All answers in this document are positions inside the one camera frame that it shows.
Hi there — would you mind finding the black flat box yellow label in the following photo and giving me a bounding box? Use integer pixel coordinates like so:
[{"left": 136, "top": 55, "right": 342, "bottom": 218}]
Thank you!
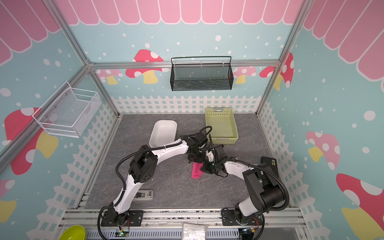
[{"left": 261, "top": 156, "right": 278, "bottom": 175}]

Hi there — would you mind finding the white wire wall basket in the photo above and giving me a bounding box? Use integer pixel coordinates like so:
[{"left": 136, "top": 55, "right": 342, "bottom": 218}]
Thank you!
[{"left": 32, "top": 82, "right": 102, "bottom": 138}]

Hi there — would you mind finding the lime green bowl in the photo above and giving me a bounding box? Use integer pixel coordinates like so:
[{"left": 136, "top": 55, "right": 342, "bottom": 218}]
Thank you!
[{"left": 59, "top": 225, "right": 87, "bottom": 240}]

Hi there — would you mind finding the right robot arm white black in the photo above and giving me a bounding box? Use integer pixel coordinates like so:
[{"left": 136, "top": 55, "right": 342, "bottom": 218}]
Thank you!
[{"left": 199, "top": 137, "right": 290, "bottom": 225}]

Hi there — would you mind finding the black mesh wall basket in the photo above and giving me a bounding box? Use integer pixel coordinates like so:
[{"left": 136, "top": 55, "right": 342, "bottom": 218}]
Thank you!
[{"left": 170, "top": 56, "right": 234, "bottom": 91}]

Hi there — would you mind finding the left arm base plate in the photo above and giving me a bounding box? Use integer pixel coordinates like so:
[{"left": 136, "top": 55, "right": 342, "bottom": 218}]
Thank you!
[{"left": 101, "top": 209, "right": 144, "bottom": 227}]

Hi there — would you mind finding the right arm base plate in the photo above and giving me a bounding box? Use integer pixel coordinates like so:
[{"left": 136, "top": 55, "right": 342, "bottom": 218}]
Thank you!
[{"left": 221, "top": 208, "right": 265, "bottom": 226}]

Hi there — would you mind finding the green perforated plastic basket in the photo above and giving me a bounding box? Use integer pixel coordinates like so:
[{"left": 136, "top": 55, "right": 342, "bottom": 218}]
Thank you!
[{"left": 205, "top": 108, "right": 239, "bottom": 145}]

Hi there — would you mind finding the clear plastic bag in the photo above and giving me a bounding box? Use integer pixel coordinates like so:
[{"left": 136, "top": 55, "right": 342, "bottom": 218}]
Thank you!
[{"left": 182, "top": 223, "right": 208, "bottom": 240}]

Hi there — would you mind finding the pink paper napkin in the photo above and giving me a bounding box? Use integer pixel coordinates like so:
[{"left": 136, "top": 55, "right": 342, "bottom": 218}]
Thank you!
[{"left": 191, "top": 163, "right": 203, "bottom": 179}]

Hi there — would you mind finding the white plastic tub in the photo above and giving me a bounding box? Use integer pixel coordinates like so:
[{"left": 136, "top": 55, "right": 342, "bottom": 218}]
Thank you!
[{"left": 149, "top": 120, "right": 178, "bottom": 148}]

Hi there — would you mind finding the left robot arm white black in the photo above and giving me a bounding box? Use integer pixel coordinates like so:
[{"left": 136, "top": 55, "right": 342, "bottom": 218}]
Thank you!
[{"left": 98, "top": 126, "right": 213, "bottom": 227}]

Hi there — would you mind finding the grey switch box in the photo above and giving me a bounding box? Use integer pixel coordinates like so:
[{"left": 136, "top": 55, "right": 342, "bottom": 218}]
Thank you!
[{"left": 134, "top": 190, "right": 154, "bottom": 202}]

